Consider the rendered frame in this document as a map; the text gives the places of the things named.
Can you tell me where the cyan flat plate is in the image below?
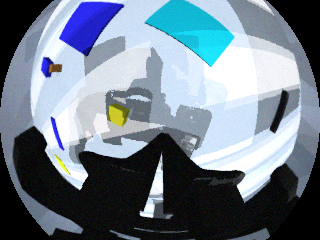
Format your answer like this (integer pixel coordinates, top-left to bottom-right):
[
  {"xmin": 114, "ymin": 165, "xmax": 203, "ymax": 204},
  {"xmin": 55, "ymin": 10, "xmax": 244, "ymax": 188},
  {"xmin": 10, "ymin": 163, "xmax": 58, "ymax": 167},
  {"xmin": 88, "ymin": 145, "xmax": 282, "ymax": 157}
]
[{"xmin": 144, "ymin": 0, "xmax": 235, "ymax": 68}]

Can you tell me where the dark grey flat bar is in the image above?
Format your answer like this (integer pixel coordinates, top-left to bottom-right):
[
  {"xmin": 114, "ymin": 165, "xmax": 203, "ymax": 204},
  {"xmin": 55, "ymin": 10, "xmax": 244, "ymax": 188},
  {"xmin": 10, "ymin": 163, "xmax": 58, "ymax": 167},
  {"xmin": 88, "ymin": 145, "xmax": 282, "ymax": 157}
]
[{"xmin": 269, "ymin": 89, "xmax": 289, "ymax": 133}]

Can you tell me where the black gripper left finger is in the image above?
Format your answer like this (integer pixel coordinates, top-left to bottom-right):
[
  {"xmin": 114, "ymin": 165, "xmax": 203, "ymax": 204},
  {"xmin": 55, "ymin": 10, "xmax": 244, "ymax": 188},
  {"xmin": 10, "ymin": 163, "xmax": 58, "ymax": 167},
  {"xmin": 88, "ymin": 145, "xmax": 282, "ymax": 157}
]
[{"xmin": 79, "ymin": 133, "xmax": 165, "ymax": 212}]

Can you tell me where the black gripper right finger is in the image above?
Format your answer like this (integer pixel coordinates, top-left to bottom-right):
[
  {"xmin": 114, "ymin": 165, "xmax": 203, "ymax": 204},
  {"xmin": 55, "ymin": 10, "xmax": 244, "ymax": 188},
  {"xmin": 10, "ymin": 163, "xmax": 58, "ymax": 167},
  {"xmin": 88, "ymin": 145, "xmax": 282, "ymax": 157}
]
[{"xmin": 163, "ymin": 133, "xmax": 245, "ymax": 215}]

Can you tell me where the small yellow block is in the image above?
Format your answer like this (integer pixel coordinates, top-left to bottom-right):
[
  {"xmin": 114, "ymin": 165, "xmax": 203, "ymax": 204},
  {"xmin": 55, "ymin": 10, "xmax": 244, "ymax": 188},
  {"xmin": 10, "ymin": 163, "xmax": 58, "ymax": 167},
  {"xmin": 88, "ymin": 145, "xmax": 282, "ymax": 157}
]
[{"xmin": 107, "ymin": 103, "xmax": 129, "ymax": 128}]

